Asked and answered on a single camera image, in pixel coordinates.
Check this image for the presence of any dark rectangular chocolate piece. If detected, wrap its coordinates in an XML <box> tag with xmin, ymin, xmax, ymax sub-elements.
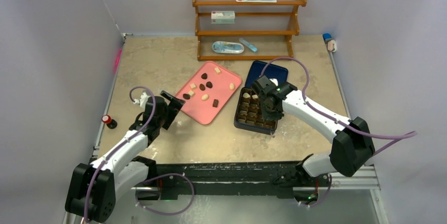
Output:
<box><xmin>212</xmin><ymin>99</ymin><xmax>219</xmax><ymax>108</ymax></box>

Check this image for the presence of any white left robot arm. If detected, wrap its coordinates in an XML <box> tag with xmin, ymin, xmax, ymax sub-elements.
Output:
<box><xmin>65</xmin><ymin>87</ymin><xmax>185</xmax><ymax>223</ymax></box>

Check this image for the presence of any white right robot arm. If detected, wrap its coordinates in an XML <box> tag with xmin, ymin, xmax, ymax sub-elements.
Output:
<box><xmin>251</xmin><ymin>76</ymin><xmax>375</xmax><ymax>186</ymax></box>

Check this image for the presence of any blue chocolate tin box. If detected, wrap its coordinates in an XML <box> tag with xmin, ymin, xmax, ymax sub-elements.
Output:
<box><xmin>234</xmin><ymin>87</ymin><xmax>278</xmax><ymax>135</ymax></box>

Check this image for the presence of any dark blue tin lid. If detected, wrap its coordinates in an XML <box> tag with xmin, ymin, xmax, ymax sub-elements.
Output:
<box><xmin>245</xmin><ymin>60</ymin><xmax>288</xmax><ymax>88</ymax></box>

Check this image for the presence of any pink plastic tray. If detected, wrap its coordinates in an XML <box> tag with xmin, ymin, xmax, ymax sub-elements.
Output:
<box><xmin>176</xmin><ymin>61</ymin><xmax>242</xmax><ymax>125</ymax></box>

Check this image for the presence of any red black button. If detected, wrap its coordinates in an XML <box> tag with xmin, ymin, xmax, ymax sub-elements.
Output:
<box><xmin>101</xmin><ymin>114</ymin><xmax>118</xmax><ymax>129</ymax></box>

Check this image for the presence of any light blue small tube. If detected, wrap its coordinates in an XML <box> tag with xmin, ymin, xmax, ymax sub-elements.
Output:
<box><xmin>239</xmin><ymin>38</ymin><xmax>258</xmax><ymax>53</ymax></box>

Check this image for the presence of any light blue oval package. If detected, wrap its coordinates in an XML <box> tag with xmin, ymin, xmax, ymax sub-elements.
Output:
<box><xmin>212</xmin><ymin>41</ymin><xmax>244</xmax><ymax>54</ymax></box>

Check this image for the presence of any blue white corner device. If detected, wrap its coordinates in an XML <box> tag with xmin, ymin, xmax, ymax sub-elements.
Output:
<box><xmin>322</xmin><ymin>33</ymin><xmax>337</xmax><ymax>53</ymax></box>

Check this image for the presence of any wooden shelf rack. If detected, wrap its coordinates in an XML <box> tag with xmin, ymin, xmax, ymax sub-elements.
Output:
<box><xmin>192</xmin><ymin>0</ymin><xmax>308</xmax><ymax>61</ymax></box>

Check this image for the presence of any white green small box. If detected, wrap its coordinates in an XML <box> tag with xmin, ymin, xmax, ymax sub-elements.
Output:
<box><xmin>210</xmin><ymin>11</ymin><xmax>236</xmax><ymax>24</ymax></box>

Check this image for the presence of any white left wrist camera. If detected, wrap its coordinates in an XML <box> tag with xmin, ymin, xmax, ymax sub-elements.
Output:
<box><xmin>133</xmin><ymin>91</ymin><xmax>150</xmax><ymax>109</ymax></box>

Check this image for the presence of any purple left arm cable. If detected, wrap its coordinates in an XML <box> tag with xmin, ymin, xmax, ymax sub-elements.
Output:
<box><xmin>83</xmin><ymin>86</ymin><xmax>195</xmax><ymax>224</ymax></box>

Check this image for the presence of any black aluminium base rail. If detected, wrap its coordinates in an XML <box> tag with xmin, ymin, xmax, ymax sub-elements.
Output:
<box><xmin>71</xmin><ymin>161</ymin><xmax>380</xmax><ymax>202</ymax></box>

